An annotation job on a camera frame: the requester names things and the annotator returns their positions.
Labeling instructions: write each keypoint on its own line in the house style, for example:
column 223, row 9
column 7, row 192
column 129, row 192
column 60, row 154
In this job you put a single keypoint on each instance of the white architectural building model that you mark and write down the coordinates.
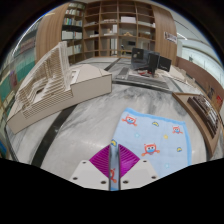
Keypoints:
column 50, row 90

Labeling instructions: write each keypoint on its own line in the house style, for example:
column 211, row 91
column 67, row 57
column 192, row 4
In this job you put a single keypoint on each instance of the grey model base plate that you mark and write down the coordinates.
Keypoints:
column 143, row 80

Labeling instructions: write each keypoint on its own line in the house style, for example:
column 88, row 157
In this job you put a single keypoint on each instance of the wall poster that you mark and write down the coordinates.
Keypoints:
column 170, row 37

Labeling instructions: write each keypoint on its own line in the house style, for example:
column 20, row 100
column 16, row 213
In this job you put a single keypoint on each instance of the glass-fronted book shelf unit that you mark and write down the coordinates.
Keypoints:
column 16, row 76

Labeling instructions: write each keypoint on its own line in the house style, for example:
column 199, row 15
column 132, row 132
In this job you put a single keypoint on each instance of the small white building model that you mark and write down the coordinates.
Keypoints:
column 181, row 76

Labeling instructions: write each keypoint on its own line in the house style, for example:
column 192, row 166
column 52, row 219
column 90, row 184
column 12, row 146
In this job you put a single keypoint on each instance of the wooden wall shelf unit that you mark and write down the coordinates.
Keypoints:
column 106, row 30

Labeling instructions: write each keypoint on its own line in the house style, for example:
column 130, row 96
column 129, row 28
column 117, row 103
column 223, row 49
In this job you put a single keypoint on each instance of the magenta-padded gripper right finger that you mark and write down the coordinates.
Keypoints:
column 133, row 170

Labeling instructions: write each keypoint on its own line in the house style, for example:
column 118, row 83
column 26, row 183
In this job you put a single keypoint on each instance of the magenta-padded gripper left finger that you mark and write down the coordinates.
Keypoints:
column 96, row 170

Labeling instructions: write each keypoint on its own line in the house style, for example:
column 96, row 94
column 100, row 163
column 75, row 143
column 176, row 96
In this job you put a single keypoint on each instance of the light blue printed towel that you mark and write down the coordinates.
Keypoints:
column 150, row 133

